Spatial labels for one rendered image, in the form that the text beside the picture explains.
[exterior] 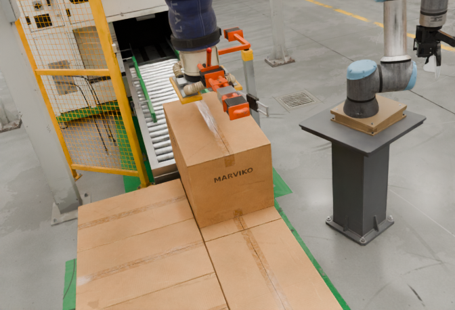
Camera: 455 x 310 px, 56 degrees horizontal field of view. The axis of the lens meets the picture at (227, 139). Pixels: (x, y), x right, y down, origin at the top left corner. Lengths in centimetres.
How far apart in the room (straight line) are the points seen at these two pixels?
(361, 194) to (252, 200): 75
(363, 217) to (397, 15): 116
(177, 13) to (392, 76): 113
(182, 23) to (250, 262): 108
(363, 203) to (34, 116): 221
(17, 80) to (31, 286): 131
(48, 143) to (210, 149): 159
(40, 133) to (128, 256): 141
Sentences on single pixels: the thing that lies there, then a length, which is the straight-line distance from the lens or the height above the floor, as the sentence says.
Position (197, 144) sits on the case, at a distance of 201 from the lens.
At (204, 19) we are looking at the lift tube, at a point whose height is 150.
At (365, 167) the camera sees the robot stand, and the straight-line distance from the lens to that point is 252.
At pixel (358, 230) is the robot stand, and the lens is 281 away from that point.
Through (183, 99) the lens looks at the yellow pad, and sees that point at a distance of 194.
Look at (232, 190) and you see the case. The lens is 206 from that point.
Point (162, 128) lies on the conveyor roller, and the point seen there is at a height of 53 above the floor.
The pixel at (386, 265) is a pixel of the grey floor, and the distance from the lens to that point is 270.
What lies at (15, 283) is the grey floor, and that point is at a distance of 318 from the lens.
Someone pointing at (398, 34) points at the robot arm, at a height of 123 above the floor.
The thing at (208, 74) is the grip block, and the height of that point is 132.
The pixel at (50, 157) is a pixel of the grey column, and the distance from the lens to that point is 332.
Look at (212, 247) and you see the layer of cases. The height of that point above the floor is 54.
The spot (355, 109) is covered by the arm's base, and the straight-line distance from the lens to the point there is 241.
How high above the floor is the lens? 192
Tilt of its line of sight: 29 degrees down
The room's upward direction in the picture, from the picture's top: 9 degrees counter-clockwise
